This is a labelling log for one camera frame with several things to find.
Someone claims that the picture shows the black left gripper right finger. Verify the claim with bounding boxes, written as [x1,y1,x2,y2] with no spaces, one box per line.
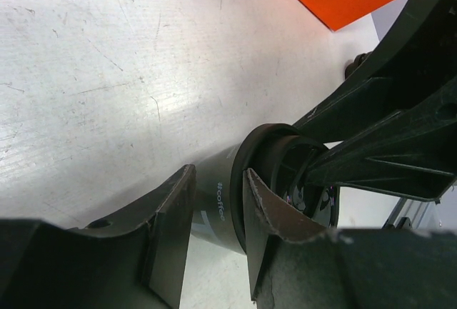
[243,169,456,308]

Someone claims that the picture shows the black coffee cup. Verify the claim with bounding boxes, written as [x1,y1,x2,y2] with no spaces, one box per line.
[191,144,243,254]

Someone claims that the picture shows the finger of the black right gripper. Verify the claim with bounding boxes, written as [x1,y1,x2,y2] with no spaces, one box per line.
[294,0,456,143]
[306,78,456,201]

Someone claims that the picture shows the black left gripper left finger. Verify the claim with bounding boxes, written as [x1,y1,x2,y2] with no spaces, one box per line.
[1,165,196,308]

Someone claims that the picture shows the black cup lid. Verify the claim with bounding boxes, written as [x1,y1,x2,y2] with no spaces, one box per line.
[344,52,371,79]
[229,123,340,251]

